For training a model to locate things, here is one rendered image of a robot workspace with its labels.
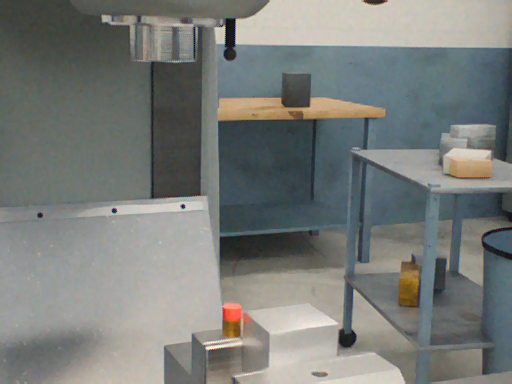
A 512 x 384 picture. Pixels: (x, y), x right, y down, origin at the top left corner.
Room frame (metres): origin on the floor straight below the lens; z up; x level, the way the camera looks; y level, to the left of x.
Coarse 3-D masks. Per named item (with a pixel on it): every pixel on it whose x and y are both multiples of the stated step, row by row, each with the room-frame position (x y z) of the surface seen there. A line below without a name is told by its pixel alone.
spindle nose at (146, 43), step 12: (132, 36) 0.57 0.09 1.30; (144, 36) 0.57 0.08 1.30; (156, 36) 0.56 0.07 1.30; (168, 36) 0.57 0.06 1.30; (180, 36) 0.57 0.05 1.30; (192, 36) 0.58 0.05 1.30; (132, 48) 0.57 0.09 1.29; (144, 48) 0.57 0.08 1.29; (156, 48) 0.56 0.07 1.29; (168, 48) 0.57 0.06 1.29; (180, 48) 0.57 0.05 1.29; (192, 48) 0.58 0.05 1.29; (144, 60) 0.57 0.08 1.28; (156, 60) 0.56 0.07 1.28; (168, 60) 0.57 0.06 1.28; (180, 60) 0.57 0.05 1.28; (192, 60) 0.58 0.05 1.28
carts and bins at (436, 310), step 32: (480, 128) 3.04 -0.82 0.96; (352, 160) 3.26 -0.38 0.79; (384, 160) 3.04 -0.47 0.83; (416, 160) 3.05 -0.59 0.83; (448, 160) 2.76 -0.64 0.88; (480, 160) 2.72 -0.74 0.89; (352, 192) 3.26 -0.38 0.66; (448, 192) 2.52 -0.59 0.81; (480, 192) 2.54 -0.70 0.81; (352, 224) 3.26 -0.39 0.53; (352, 256) 3.26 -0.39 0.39; (416, 256) 3.12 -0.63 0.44; (352, 288) 3.26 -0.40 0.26; (384, 288) 3.11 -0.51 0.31; (416, 288) 2.90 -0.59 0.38; (448, 288) 3.13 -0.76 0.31; (480, 288) 3.14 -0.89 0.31; (416, 320) 2.75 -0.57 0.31; (448, 320) 2.76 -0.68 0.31; (480, 320) 2.77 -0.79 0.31
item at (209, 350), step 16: (192, 336) 0.66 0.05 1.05; (208, 336) 0.65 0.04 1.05; (224, 336) 0.65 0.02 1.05; (240, 336) 0.65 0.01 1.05; (176, 352) 0.72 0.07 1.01; (192, 352) 0.65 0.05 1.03; (208, 352) 0.63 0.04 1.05; (224, 352) 0.63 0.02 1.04; (240, 352) 0.64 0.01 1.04; (176, 368) 0.70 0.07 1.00; (192, 368) 0.65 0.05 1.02; (208, 368) 0.63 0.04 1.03; (224, 368) 0.63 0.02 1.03; (240, 368) 0.64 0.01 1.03
